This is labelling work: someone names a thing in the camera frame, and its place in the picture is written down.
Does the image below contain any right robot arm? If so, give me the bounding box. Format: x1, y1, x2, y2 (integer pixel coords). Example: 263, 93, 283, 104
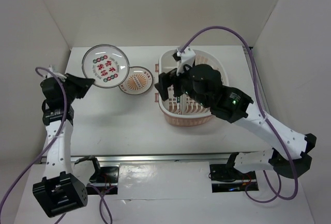
155, 64, 317, 179

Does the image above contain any aluminium side rail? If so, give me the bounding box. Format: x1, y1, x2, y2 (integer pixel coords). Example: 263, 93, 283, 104
243, 46, 269, 113

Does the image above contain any plate with dark blue rim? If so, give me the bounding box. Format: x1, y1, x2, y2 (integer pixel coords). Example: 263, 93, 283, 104
176, 95, 183, 115

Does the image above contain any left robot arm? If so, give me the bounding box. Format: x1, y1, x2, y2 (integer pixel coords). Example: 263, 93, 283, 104
33, 73, 95, 217

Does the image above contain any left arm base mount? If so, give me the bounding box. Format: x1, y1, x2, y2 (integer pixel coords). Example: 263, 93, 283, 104
89, 165, 119, 195

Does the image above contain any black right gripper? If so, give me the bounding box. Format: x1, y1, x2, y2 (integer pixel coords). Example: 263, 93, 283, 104
153, 61, 209, 108

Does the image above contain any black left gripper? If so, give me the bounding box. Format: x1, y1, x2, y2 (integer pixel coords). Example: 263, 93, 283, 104
60, 72, 95, 103

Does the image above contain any aluminium front rail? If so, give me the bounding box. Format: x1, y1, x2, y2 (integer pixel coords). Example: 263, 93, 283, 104
40, 151, 275, 164

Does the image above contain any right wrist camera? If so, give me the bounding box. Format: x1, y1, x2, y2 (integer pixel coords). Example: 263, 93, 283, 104
172, 47, 196, 76

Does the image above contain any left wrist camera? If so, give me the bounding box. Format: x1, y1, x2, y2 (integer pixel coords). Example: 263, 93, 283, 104
46, 65, 57, 78

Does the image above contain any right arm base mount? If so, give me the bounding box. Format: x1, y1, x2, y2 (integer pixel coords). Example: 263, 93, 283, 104
208, 164, 259, 193

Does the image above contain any white and pink dish rack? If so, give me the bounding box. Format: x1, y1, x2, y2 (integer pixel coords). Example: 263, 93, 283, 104
155, 49, 229, 127

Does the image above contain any plate with orange sunburst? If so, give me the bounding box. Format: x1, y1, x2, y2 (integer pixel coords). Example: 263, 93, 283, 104
119, 66, 154, 95

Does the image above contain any plate with red characters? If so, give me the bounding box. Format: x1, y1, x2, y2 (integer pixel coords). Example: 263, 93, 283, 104
82, 44, 130, 88

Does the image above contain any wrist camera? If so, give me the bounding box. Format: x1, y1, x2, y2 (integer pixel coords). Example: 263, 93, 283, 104
46, 65, 57, 78
172, 47, 196, 76

